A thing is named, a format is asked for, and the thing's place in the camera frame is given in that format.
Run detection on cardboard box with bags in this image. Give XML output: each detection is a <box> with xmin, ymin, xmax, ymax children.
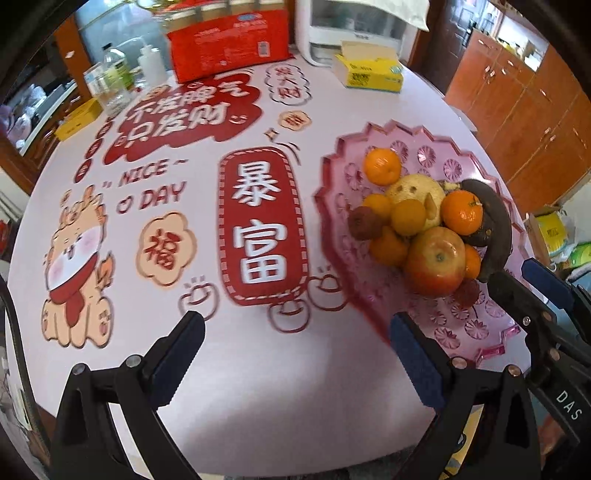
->
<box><xmin>525</xmin><ymin>206</ymin><xmax>590</xmax><ymax>282</ymax></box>

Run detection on red apple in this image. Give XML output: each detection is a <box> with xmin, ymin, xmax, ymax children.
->
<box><xmin>404</xmin><ymin>226</ymin><xmax>466</xmax><ymax>298</ymax></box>

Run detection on yellow tissue box right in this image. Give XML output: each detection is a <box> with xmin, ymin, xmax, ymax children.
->
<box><xmin>332</xmin><ymin>41</ymin><xmax>404</xmax><ymax>93</ymax></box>

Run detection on clear plastic bottle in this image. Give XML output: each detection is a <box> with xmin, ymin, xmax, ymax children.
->
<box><xmin>102</xmin><ymin>43</ymin><xmax>134</xmax><ymax>114</ymax></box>

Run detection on small white carton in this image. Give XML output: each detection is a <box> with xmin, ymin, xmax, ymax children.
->
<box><xmin>84</xmin><ymin>63</ymin><xmax>105</xmax><ymax>99</ymax></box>

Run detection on orange wooden cabinets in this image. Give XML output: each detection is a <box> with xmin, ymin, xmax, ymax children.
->
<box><xmin>445</xmin><ymin>31</ymin><xmax>590</xmax><ymax>214</ymax></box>

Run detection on white cloth on appliance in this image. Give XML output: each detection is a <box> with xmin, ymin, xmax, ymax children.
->
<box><xmin>402</xmin><ymin>0</ymin><xmax>430</xmax><ymax>32</ymax></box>

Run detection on printed pink tablecloth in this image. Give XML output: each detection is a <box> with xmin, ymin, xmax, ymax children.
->
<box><xmin>9</xmin><ymin>58</ymin><xmax>500</xmax><ymax>477</ymax></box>

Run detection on small yellow-orange mandarin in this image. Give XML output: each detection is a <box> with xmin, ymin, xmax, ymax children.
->
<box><xmin>391</xmin><ymin>199</ymin><xmax>427</xmax><ymax>237</ymax></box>

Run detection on orange mandarin alone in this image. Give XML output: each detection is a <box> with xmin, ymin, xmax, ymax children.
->
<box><xmin>363</xmin><ymin>148</ymin><xmax>402</xmax><ymax>186</ymax></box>

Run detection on yellow pear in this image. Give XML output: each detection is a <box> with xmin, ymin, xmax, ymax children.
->
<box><xmin>385</xmin><ymin>174</ymin><xmax>446</xmax><ymax>230</ymax></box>

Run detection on pink plastic fruit bowl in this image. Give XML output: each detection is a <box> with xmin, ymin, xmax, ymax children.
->
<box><xmin>315</xmin><ymin>120</ymin><xmax>531</xmax><ymax>364</ymax></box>

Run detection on red drink pack box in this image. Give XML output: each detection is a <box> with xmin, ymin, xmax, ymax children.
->
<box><xmin>163</xmin><ymin>1</ymin><xmax>290</xmax><ymax>83</ymax></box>

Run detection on white countertop appliance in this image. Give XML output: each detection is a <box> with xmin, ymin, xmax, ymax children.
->
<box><xmin>294</xmin><ymin>1</ymin><xmax>418</xmax><ymax>67</ymax></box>

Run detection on yellow flat box left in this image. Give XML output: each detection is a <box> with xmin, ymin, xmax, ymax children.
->
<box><xmin>55</xmin><ymin>99</ymin><xmax>102</xmax><ymax>141</ymax></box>

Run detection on orange mandarin cluster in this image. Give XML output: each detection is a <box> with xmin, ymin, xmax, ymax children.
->
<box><xmin>369</xmin><ymin>226</ymin><xmax>409</xmax><ymax>268</ymax></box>
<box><xmin>362</xmin><ymin>193</ymin><xmax>393</xmax><ymax>224</ymax></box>
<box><xmin>441</xmin><ymin>190</ymin><xmax>484</xmax><ymax>236</ymax></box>

